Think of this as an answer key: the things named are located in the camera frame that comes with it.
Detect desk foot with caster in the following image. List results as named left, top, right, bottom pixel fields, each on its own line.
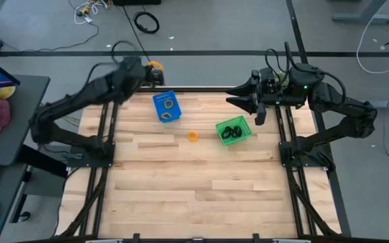
left=10, top=168, right=33, bottom=223

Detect white cable bundle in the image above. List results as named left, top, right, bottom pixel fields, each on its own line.
left=74, top=0, right=109, bottom=25

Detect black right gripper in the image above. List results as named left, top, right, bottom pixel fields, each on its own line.
left=226, top=67, right=283, bottom=126

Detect green plastic basket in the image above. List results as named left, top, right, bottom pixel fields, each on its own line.
left=215, top=115, right=253, bottom=146

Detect grey table base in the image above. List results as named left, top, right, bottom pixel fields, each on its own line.
left=332, top=0, right=389, bottom=25
left=358, top=90, right=389, bottom=111

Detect black floor box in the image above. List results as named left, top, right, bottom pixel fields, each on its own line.
left=112, top=0, right=162, bottom=6

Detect blue plastic basket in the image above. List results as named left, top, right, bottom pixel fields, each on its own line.
left=152, top=90, right=183, bottom=123

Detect yellow wires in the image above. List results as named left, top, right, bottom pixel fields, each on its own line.
left=62, top=114, right=80, bottom=126

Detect dark grey desk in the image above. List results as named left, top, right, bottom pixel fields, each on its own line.
left=0, top=164, right=30, bottom=237

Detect black aluminium table frame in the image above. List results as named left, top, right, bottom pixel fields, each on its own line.
left=55, top=80, right=353, bottom=243

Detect coiled black cable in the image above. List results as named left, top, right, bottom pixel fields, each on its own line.
left=133, top=11, right=160, bottom=34

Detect long white cable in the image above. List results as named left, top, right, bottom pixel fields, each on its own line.
left=356, top=15, right=389, bottom=74

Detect long black floor cable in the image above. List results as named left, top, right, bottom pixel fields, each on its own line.
left=122, top=5, right=153, bottom=63

